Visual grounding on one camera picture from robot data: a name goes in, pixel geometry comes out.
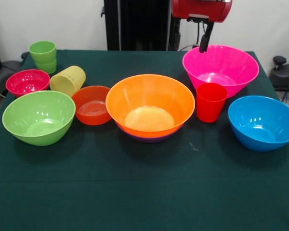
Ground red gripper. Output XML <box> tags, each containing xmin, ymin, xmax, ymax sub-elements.
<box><xmin>171</xmin><ymin>0</ymin><xmax>233</xmax><ymax>54</ymax></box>

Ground grey pedestal foot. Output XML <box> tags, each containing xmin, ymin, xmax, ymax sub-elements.
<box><xmin>0</xmin><ymin>60</ymin><xmax>22</xmax><ymax>94</ymax></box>
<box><xmin>269</xmin><ymin>56</ymin><xmax>289</xmax><ymax>90</ymax></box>

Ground yellow cup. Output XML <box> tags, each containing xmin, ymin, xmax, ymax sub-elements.
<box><xmin>49</xmin><ymin>65</ymin><xmax>87</xmax><ymax>97</ymax></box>

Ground red cup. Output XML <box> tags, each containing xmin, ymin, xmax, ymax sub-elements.
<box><xmin>196</xmin><ymin>82</ymin><xmax>229</xmax><ymax>124</ymax></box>

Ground green cup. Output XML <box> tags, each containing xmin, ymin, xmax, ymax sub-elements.
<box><xmin>28</xmin><ymin>40</ymin><xmax>57</xmax><ymax>75</ymax></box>

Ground light green bowl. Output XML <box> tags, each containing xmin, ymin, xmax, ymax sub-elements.
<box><xmin>1</xmin><ymin>90</ymin><xmax>76</xmax><ymax>147</ymax></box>

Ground small crimson bowl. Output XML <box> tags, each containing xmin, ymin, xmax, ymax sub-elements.
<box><xmin>5</xmin><ymin>69</ymin><xmax>51</xmax><ymax>98</ymax></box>

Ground small orange-red bowl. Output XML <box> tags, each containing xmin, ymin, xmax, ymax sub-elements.
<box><xmin>71</xmin><ymin>85</ymin><xmax>113</xmax><ymax>126</ymax></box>

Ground large orange bowl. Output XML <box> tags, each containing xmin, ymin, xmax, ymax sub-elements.
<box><xmin>105</xmin><ymin>74</ymin><xmax>196</xmax><ymax>139</ymax></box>

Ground large pink bowl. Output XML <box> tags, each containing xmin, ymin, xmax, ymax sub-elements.
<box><xmin>182</xmin><ymin>44</ymin><xmax>260</xmax><ymax>99</ymax></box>

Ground blue bowl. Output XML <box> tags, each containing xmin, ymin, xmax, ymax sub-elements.
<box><xmin>227</xmin><ymin>95</ymin><xmax>289</xmax><ymax>153</ymax></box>

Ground dark green tablecloth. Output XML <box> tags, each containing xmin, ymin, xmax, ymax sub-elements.
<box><xmin>0</xmin><ymin>49</ymin><xmax>289</xmax><ymax>231</ymax></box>

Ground purple bowl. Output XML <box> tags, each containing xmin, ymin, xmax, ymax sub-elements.
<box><xmin>115</xmin><ymin>121</ymin><xmax>184</xmax><ymax>143</ymax></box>

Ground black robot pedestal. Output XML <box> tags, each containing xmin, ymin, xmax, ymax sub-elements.
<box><xmin>101</xmin><ymin>0</ymin><xmax>184</xmax><ymax>51</ymax></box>

